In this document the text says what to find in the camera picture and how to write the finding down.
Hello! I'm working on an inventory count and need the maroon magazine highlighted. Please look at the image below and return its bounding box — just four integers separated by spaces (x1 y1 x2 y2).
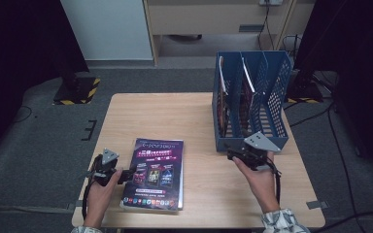
218 55 232 139

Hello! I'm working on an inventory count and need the black cable coil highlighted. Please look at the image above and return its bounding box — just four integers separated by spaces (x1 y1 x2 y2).
281 33 302 61

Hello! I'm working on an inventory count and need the thin black floor cable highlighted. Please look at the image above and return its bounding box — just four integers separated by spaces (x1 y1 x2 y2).
8 105 33 125

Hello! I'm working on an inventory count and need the short black floor cable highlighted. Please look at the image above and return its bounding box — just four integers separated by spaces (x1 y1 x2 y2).
283 100 333 128

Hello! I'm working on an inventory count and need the left hand-held gripper black cable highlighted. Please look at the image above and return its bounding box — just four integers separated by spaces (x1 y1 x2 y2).
82 154 103 221

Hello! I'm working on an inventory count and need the thick black floor cable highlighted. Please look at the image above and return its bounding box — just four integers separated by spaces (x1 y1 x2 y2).
310 211 373 233

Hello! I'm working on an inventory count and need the purple magazine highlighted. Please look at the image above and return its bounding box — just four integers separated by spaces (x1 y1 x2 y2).
240 57 257 137
120 138 185 212

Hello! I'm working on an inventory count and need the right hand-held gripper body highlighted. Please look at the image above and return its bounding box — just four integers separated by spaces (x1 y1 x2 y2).
235 131 282 172

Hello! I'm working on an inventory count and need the long black floor cable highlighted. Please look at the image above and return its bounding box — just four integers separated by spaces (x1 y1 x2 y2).
326 103 360 227

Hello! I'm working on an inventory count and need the person's left hand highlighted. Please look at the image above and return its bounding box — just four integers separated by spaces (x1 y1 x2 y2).
86 170 124 220

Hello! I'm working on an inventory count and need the black yellow striped stand base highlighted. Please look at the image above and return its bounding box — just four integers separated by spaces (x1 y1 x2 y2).
52 72 101 106
286 69 324 105

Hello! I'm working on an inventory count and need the blue plastic file rack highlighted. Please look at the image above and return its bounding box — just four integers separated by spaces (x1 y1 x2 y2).
212 50 293 152

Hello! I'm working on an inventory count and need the right hand-held gripper black cable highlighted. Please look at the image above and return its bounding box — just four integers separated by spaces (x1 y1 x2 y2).
265 161 282 205

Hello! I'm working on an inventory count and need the grey tape piece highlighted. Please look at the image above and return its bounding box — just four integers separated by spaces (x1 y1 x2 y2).
67 199 88 212
305 200 329 211

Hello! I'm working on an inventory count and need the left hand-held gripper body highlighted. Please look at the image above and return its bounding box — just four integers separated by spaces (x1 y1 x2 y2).
85 149 124 187

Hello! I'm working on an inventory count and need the black curtain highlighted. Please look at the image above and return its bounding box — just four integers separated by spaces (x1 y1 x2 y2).
0 0 90 163
292 0 373 176

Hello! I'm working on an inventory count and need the hand-held gripper black cable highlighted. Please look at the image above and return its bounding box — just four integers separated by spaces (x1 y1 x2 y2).
82 154 103 221
265 161 282 205

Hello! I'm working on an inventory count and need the black socket cable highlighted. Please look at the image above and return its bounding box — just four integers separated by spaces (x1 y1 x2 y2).
256 4 275 51

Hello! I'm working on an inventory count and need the person's right hand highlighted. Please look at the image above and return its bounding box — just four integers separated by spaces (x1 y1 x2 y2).
232 150 280 202

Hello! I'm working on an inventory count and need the white cabinet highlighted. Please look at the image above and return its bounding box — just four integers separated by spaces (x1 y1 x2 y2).
60 0 153 61

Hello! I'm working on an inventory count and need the beige wooden desk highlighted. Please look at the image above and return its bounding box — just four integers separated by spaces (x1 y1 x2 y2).
142 0 315 67

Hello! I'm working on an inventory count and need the white wall socket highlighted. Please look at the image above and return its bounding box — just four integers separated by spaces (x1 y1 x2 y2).
259 0 284 7

